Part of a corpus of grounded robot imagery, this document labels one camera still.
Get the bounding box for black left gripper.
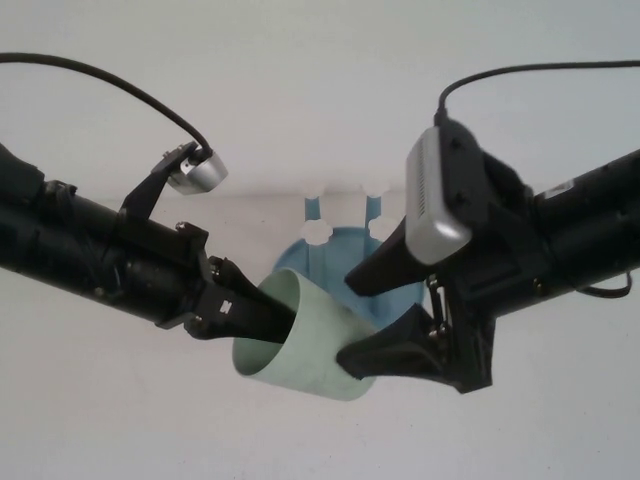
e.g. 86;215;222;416
117;207;297;347

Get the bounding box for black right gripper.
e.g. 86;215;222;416
337;213;551;396

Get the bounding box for light green plastic cup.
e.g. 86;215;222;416
229;268;379;404

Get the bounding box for blue cup stand white caps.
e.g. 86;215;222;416
272;180;429;326

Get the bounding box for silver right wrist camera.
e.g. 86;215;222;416
403;115;485;265

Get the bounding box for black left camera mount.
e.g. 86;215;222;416
119;142;201;222

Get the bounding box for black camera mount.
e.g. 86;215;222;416
119;142;201;222
478;148;536;242

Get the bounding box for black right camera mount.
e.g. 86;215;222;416
478;148;536;242

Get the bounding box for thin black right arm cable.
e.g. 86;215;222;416
574;269;632;298

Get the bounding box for black left camera cable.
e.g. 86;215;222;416
0;51;212;152

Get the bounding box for black camera cable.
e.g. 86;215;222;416
0;51;212;152
433;59;640;124

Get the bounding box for black right camera cable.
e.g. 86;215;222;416
433;59;640;124

